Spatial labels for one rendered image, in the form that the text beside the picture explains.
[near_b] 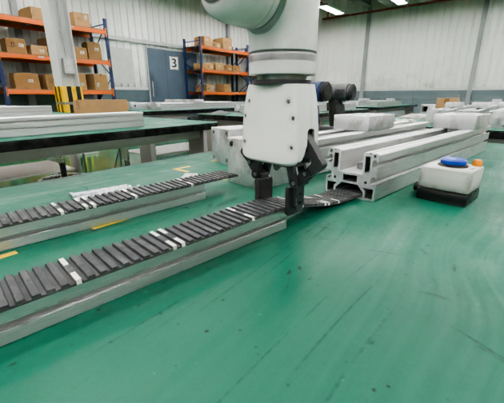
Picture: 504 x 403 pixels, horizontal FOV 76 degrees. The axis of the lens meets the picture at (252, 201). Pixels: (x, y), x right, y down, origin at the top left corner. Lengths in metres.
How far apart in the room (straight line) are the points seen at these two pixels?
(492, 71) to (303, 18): 15.17
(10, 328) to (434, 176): 0.61
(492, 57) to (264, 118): 15.23
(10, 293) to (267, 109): 0.32
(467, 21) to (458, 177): 15.27
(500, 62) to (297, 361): 15.39
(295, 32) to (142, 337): 0.34
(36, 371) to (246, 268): 0.20
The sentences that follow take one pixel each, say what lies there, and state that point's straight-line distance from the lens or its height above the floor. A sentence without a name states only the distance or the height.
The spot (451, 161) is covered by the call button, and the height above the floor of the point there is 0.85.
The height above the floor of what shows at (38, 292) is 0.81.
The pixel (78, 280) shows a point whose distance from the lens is 0.31.
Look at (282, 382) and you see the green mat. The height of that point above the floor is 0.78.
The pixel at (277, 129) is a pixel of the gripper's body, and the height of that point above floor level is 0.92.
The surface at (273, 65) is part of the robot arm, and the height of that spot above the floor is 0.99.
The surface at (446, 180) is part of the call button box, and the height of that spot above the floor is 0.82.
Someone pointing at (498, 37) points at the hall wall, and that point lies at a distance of 15.64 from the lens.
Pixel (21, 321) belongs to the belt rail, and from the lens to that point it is 0.32.
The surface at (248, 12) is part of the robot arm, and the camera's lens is 0.37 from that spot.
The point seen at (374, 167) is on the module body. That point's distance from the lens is 0.60.
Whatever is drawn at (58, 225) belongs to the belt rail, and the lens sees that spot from 0.50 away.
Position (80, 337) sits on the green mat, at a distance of 0.30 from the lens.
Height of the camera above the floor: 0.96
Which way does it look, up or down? 18 degrees down
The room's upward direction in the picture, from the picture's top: straight up
